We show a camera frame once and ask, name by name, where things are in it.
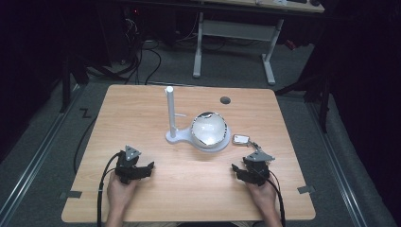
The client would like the black metal stand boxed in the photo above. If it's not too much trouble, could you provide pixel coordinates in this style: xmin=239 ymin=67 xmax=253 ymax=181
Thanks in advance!
xmin=273 ymin=62 xmax=335 ymax=134
xmin=58 ymin=46 xmax=127 ymax=114

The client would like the small silver keychain tag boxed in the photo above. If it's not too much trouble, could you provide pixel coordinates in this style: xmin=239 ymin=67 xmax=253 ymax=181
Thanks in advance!
xmin=232 ymin=133 xmax=263 ymax=152

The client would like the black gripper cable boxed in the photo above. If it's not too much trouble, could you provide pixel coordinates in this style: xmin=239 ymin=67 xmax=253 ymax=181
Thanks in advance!
xmin=266 ymin=169 xmax=288 ymax=227
xmin=96 ymin=151 xmax=123 ymax=227

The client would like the white stand with pole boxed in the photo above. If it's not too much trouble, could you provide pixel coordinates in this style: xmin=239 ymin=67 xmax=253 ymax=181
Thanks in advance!
xmin=164 ymin=85 xmax=232 ymax=154

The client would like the bundle of black floor cables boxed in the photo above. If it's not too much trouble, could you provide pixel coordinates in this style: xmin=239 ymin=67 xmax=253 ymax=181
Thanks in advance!
xmin=121 ymin=9 xmax=202 ymax=86

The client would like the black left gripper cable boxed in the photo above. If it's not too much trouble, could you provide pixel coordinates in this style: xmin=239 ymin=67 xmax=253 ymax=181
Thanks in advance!
xmin=96 ymin=151 xmax=123 ymax=227

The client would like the black floor cable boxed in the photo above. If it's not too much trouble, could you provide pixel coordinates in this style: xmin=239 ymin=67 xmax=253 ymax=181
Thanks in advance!
xmin=73 ymin=114 xmax=99 ymax=175

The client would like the silver metal bowl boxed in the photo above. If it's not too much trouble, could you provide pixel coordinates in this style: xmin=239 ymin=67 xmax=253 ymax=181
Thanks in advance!
xmin=190 ymin=111 xmax=229 ymax=149

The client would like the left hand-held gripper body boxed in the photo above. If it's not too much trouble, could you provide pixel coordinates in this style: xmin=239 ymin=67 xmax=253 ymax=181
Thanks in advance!
xmin=114 ymin=145 xmax=147 ymax=185

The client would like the white desk frame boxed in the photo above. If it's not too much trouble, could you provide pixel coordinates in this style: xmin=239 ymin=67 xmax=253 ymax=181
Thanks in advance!
xmin=192 ymin=0 xmax=325 ymax=87

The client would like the grey tape strip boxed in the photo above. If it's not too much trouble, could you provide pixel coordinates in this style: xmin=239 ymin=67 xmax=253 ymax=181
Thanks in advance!
xmin=296 ymin=184 xmax=317 ymax=195
xmin=59 ymin=190 xmax=83 ymax=201

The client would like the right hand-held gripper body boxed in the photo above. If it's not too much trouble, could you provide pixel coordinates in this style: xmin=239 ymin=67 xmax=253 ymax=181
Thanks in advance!
xmin=241 ymin=150 xmax=276 ymax=187

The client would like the person's right hand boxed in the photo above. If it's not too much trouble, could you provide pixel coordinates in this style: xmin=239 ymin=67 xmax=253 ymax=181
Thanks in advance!
xmin=245 ymin=178 xmax=279 ymax=219

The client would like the person's left hand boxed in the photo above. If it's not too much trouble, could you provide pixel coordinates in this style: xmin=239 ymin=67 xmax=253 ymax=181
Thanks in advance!
xmin=106 ymin=172 xmax=140 ymax=213

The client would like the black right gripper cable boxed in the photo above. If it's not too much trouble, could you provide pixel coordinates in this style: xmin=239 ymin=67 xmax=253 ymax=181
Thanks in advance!
xmin=266 ymin=169 xmax=288 ymax=227

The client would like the metal floor rail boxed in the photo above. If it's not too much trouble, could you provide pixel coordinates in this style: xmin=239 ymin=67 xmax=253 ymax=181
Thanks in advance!
xmin=306 ymin=102 xmax=371 ymax=227
xmin=0 ymin=84 xmax=83 ymax=221

